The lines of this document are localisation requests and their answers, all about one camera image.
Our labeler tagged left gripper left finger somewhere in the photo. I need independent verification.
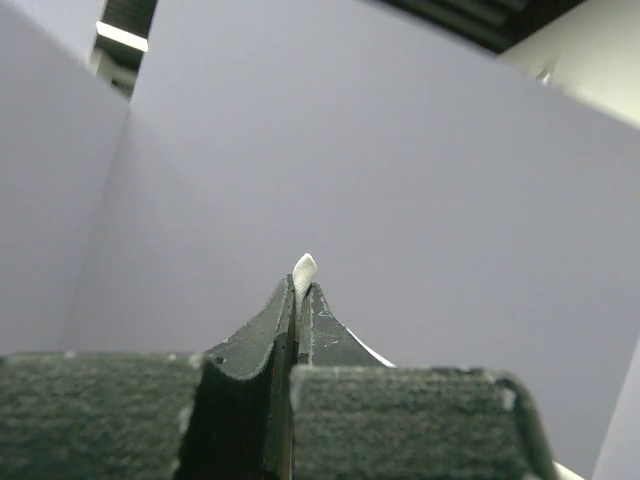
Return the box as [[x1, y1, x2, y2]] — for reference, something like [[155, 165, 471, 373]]
[[1, 278, 295, 479]]

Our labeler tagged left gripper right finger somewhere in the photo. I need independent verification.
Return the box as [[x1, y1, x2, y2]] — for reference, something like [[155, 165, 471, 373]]
[[290, 284, 557, 480]]

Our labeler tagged white t-shirt with red print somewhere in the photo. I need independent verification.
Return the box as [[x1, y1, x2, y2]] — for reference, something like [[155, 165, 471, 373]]
[[292, 253, 395, 368]]

